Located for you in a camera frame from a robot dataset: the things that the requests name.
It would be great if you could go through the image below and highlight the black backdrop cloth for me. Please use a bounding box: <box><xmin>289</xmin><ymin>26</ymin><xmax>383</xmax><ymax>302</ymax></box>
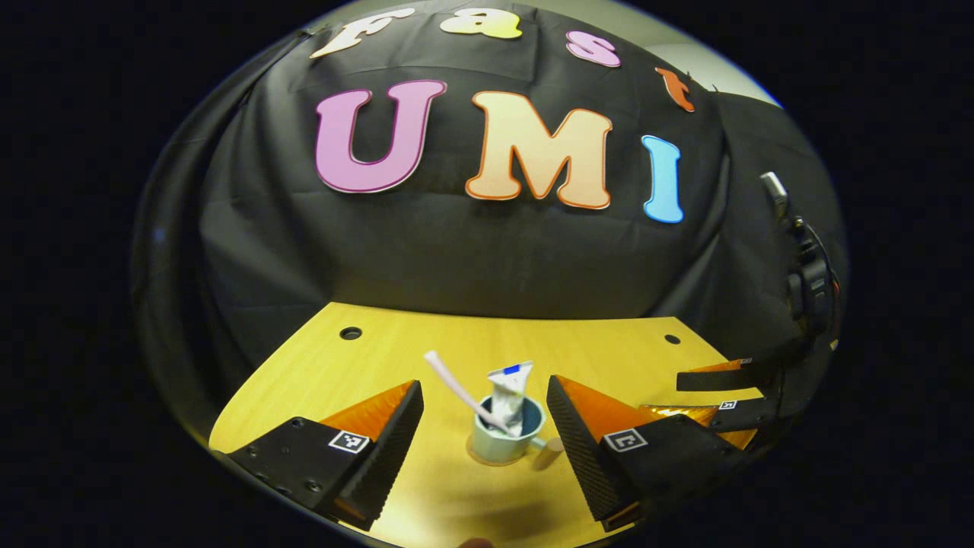
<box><xmin>133</xmin><ymin>0</ymin><xmax>845</xmax><ymax>427</ymax></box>

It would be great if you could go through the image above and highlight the light blue cup wooden handle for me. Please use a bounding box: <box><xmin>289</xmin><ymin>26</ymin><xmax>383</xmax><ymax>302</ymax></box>
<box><xmin>468</xmin><ymin>394</ymin><xmax>565</xmax><ymax>472</ymax></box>

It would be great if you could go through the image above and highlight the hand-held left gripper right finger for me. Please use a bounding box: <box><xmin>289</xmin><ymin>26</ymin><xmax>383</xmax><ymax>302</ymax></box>
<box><xmin>546</xmin><ymin>374</ymin><xmax>751</xmax><ymax>533</ymax></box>

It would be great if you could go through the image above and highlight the white toothbrush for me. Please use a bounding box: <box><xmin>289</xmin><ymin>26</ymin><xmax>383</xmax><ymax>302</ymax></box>
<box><xmin>424</xmin><ymin>350</ymin><xmax>512</xmax><ymax>435</ymax></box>

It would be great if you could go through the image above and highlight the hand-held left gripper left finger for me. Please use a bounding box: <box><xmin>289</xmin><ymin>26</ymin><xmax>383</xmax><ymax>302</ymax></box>
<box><xmin>227</xmin><ymin>379</ymin><xmax>425</xmax><ymax>532</ymax></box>

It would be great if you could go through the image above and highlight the white toothpaste tube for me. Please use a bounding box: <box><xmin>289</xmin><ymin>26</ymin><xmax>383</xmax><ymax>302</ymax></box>
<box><xmin>487</xmin><ymin>361</ymin><xmax>534</xmax><ymax>437</ymax></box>

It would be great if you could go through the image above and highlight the wooden desktop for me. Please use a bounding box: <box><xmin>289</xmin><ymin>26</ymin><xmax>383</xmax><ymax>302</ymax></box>
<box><xmin>209</xmin><ymin>302</ymin><xmax>766</xmax><ymax>548</ymax></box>

